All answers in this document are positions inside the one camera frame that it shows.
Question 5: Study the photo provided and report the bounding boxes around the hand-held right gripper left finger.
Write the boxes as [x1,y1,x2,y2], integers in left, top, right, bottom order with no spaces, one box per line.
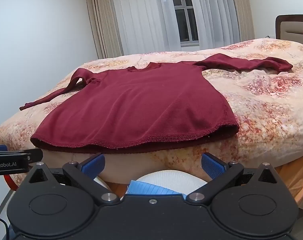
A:
[20,153,120,205]

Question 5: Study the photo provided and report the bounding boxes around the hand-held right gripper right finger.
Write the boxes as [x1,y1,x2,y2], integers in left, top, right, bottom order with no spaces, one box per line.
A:
[185,152,285,205]

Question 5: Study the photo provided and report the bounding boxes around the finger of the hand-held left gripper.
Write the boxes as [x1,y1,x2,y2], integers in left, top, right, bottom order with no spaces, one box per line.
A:
[0,149,44,167]

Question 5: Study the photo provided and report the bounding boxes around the maroon long-sleeved shirt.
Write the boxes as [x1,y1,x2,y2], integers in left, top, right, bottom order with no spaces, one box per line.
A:
[19,53,294,154]

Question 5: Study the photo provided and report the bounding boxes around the beige mattress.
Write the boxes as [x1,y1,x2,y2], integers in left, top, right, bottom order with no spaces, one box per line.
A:
[40,150,134,184]

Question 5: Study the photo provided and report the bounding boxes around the white textured rounded object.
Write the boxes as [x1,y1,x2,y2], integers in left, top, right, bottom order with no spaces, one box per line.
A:
[93,169,209,200]

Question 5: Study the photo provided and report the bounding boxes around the light blue cloth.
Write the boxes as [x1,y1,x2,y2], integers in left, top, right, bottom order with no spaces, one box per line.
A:
[125,180,189,196]

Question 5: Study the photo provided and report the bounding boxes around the bed with floral cover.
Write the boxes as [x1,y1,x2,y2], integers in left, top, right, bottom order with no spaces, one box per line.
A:
[0,38,303,188]

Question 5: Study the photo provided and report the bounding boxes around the window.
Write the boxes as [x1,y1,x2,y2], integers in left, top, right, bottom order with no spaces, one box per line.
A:
[168,0,200,47]

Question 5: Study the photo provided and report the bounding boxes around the sheer white curtain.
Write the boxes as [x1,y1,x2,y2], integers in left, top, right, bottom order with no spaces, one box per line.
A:
[109,0,182,55]
[186,0,242,50]

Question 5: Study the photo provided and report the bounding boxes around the brown and beige headboard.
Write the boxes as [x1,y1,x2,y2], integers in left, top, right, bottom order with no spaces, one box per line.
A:
[275,14,303,47]

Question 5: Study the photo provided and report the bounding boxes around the black cable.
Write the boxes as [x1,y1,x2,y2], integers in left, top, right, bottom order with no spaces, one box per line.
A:
[0,216,10,232]

